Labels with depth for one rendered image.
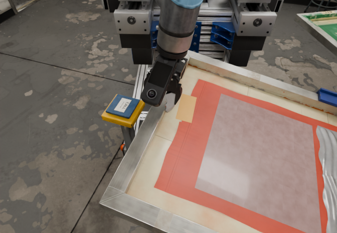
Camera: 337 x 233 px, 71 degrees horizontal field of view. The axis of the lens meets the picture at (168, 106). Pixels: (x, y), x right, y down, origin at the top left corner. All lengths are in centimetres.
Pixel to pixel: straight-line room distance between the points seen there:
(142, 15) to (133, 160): 61
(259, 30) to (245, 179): 63
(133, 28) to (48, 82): 188
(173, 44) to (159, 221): 35
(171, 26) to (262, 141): 43
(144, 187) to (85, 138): 159
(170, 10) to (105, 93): 203
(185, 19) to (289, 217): 50
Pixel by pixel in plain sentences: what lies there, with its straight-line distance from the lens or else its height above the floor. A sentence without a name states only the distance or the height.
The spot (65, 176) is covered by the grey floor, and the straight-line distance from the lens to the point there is 198.
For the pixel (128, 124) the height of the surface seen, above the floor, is 95.
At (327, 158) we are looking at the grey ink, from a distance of 81.
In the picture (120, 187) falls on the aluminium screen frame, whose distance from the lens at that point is 53.
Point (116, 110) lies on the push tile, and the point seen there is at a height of 97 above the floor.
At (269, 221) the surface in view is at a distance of 63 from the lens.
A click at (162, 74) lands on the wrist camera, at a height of 130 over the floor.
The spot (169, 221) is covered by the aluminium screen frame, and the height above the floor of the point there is 114.
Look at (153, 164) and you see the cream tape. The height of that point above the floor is 111.
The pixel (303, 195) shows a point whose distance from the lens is 71.
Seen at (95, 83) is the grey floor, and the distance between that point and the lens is 259.
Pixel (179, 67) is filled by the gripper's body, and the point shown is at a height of 128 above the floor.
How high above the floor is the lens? 163
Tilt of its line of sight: 47 degrees down
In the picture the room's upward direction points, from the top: straight up
